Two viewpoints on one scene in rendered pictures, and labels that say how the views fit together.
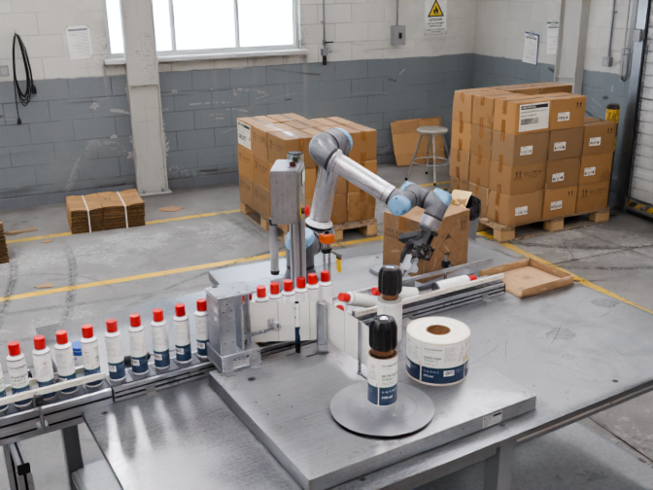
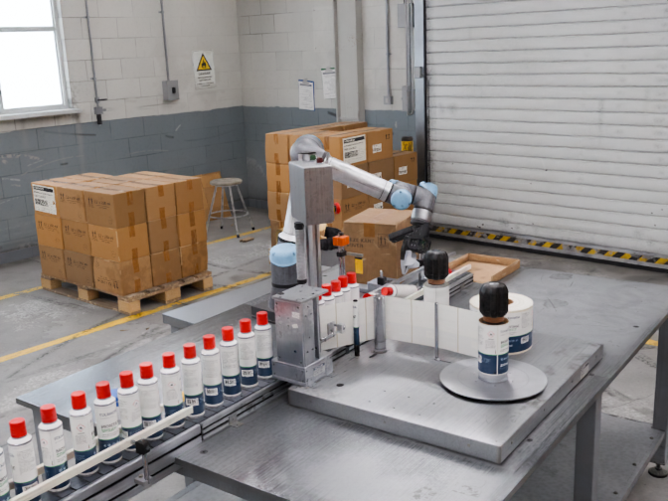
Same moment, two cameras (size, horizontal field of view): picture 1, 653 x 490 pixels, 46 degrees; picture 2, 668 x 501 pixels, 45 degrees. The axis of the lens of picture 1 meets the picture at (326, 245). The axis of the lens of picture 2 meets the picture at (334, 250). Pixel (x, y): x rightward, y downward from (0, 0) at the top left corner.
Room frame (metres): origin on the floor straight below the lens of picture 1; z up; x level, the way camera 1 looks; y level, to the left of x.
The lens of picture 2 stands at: (0.18, 1.12, 1.85)
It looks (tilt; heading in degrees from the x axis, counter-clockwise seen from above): 14 degrees down; 336
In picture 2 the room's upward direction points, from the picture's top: 2 degrees counter-clockwise
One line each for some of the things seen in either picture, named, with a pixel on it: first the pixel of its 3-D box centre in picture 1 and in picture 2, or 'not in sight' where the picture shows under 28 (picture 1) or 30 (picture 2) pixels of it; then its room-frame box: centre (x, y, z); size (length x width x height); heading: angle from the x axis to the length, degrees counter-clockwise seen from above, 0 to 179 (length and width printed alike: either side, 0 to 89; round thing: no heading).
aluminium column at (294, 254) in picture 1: (297, 241); (311, 248); (2.70, 0.11, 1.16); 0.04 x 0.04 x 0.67; 30
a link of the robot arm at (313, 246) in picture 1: (300, 247); (285, 262); (2.97, 0.11, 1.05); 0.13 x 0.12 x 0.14; 152
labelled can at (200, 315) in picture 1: (203, 328); (263, 345); (2.34, 0.42, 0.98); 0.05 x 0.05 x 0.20
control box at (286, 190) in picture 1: (288, 191); (311, 191); (2.61, 0.13, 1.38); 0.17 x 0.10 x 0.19; 176
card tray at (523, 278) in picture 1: (526, 276); (479, 267); (3.10, -0.86, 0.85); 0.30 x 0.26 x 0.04; 120
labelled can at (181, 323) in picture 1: (182, 332); (247, 353); (2.31, 0.48, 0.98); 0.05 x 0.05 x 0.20
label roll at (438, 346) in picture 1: (437, 350); (500, 322); (2.22, -0.35, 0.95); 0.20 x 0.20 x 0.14
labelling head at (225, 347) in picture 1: (231, 326); (300, 334); (2.30, 0.31, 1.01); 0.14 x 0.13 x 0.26; 120
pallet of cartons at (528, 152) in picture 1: (530, 157); (344, 193); (6.56, -1.78, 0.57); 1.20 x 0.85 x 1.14; 117
